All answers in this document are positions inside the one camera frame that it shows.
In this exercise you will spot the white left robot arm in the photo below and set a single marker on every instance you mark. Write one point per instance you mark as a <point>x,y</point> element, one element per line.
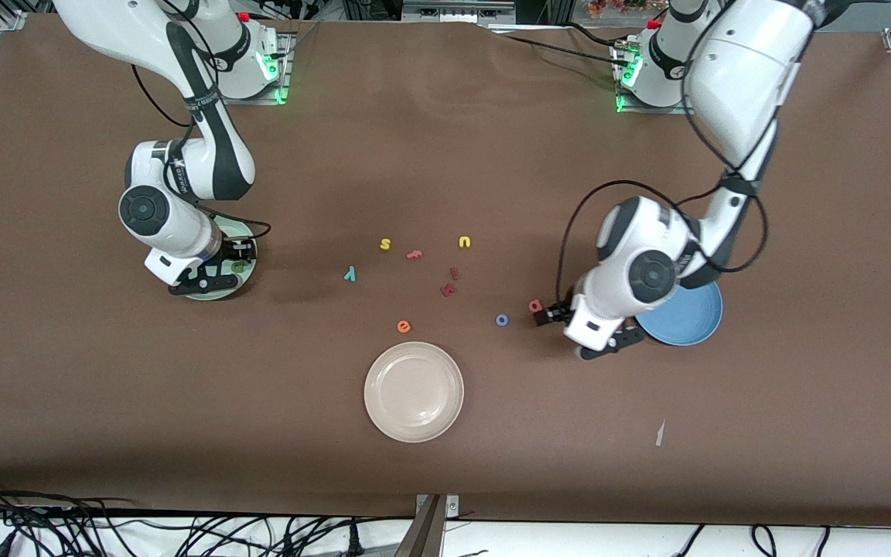
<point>739,77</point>

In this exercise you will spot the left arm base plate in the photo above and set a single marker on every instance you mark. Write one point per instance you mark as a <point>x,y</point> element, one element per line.
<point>650,110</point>

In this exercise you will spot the brown paper table cover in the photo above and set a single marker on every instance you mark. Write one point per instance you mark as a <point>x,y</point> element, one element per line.
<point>445,155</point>

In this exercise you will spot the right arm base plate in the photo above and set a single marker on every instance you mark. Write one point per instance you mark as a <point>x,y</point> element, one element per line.
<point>260,100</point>

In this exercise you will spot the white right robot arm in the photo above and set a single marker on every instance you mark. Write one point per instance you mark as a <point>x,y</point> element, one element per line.
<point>148,31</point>

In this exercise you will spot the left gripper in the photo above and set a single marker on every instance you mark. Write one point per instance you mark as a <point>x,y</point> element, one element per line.
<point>559,312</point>

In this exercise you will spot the pink foam letter a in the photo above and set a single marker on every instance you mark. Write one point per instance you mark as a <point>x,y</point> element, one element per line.
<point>534,305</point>

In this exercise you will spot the teal foam letter y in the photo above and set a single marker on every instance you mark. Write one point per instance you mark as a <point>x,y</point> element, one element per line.
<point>350,274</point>

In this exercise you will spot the beige plate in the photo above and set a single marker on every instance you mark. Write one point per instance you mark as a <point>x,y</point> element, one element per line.
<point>414,392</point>

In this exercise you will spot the aluminium post with bracket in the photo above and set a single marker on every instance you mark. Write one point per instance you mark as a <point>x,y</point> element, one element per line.
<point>430,530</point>

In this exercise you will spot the dark red foam letter z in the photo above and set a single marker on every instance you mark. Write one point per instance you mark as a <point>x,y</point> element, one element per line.
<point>448,290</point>

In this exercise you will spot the orange artificial flowers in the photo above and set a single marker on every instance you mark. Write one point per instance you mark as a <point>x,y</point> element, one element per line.
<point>616,8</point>

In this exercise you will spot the grey metal box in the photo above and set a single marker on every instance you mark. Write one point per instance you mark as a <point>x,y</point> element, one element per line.
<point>457,9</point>

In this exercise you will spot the pale green plate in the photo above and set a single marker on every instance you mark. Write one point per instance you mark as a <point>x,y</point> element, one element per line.
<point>238,285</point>

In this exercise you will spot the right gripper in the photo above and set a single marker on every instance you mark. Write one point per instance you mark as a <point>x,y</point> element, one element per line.
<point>233,253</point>

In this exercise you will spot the blue plate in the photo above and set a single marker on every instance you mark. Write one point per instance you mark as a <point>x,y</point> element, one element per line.
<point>693,317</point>

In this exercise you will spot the white tape scrap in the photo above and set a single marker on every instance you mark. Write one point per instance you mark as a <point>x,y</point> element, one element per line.
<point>660,433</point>

